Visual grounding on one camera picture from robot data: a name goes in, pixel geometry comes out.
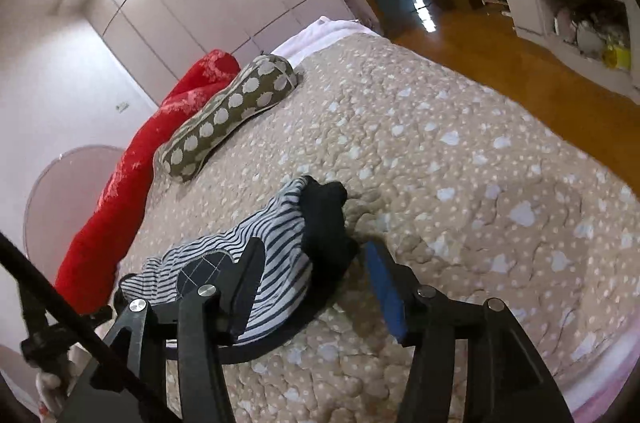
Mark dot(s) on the red blanket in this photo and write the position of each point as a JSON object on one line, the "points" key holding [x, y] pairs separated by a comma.
{"points": [[125, 183]]}

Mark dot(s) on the striped black pants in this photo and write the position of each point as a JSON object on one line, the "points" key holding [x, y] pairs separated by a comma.
{"points": [[282, 260]]}

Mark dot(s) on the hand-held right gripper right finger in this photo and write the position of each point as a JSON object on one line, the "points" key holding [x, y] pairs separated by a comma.
{"points": [[386, 295]]}

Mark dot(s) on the white bed sheet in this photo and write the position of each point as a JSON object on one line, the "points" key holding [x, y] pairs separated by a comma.
{"points": [[320, 35]]}

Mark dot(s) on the brown polka-dot pillow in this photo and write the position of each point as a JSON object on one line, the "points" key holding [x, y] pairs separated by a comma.
{"points": [[225, 113]]}

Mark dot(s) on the black tripod stand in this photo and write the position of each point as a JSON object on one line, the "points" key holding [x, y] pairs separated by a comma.
{"points": [[30, 273]]}

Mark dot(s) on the yellow container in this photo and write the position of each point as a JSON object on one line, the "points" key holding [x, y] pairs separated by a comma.
{"points": [[616, 55]]}

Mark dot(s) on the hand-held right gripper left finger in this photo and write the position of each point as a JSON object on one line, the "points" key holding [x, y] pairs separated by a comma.
{"points": [[244, 284]]}

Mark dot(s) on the beige dotted quilt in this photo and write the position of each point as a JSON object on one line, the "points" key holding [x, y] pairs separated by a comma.
{"points": [[450, 183]]}

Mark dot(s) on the pink round headboard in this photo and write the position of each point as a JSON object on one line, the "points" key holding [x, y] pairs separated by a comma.
{"points": [[65, 198]]}

